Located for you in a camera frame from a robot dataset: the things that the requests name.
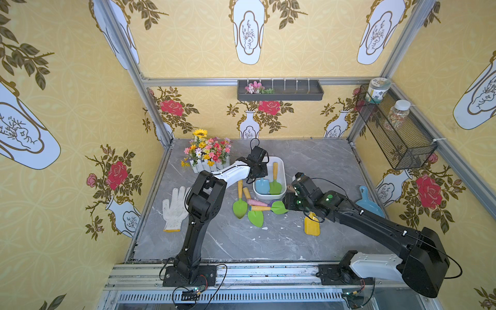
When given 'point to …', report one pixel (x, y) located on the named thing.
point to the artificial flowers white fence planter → (205, 154)
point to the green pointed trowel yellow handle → (240, 206)
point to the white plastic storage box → (281, 177)
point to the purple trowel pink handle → (259, 203)
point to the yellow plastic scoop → (312, 225)
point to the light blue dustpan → (368, 205)
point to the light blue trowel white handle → (262, 186)
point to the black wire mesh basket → (398, 130)
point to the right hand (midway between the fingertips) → (288, 197)
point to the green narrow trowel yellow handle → (257, 217)
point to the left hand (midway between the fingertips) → (257, 169)
